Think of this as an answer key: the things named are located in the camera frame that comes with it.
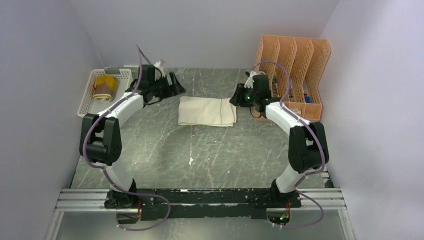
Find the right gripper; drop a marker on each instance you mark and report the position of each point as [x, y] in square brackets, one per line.
[237, 98]

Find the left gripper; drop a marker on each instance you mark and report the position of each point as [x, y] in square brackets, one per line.
[177, 88]

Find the cream white towel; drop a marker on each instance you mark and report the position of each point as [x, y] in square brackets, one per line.
[214, 112]

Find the yellow brown bear towel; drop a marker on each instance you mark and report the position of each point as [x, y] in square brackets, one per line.
[105, 88]

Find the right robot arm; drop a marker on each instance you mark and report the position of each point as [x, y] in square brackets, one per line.
[307, 145]

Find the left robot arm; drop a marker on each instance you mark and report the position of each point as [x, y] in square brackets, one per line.
[100, 138]

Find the orange file organizer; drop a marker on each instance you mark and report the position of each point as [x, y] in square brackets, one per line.
[294, 67]

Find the white plastic basket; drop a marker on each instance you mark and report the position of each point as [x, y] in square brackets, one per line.
[90, 106]

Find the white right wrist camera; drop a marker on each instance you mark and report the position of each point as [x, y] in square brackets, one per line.
[250, 74]

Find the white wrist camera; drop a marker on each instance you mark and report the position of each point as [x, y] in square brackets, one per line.
[250, 74]
[159, 69]

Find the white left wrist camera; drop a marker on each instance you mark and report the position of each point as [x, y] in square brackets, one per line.
[159, 69]

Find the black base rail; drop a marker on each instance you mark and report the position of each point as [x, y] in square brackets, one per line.
[157, 203]

